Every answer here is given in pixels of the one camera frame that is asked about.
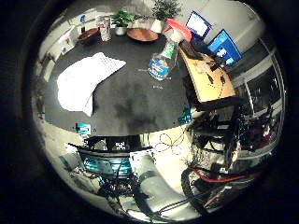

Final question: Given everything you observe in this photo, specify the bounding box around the clear plastic water bottle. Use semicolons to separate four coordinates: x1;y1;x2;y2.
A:
147;18;193;82

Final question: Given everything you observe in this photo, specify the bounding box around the white cloth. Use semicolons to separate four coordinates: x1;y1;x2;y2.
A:
56;51;127;118

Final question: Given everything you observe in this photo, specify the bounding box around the teal tag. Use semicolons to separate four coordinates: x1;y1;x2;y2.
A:
178;106;193;126
75;122;93;135

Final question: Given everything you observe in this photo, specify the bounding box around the light wooden desk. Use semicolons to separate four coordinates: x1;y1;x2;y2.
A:
178;46;237;104

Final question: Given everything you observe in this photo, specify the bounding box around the black keyboard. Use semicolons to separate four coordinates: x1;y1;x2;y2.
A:
179;40;205;61

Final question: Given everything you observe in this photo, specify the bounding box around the clear glass jar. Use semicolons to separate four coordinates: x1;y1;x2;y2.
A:
98;17;112;42

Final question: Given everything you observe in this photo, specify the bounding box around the small green potted plant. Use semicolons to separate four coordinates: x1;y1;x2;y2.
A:
110;9;135;36

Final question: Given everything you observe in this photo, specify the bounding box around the dark wooden bowl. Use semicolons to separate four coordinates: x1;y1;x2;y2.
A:
77;27;101;45

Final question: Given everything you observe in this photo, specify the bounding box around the large computer monitor blue screen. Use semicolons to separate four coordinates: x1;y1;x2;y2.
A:
206;29;243;66

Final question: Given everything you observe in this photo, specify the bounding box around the small computer monitor blue screen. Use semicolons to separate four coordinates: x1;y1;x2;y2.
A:
185;10;213;39

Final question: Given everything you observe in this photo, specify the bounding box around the tall plant in white pot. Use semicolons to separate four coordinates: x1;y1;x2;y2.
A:
149;0;182;35

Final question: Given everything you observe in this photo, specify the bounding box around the red cable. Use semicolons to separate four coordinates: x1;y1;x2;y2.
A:
190;167;260;184

